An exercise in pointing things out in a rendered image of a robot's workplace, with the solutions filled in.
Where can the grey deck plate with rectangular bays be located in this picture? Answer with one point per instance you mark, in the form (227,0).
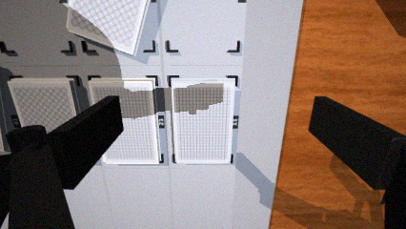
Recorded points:
(240,198)

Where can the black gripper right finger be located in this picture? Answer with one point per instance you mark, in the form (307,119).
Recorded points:
(375,152)

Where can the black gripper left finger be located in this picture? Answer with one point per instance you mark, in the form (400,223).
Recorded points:
(29,177)

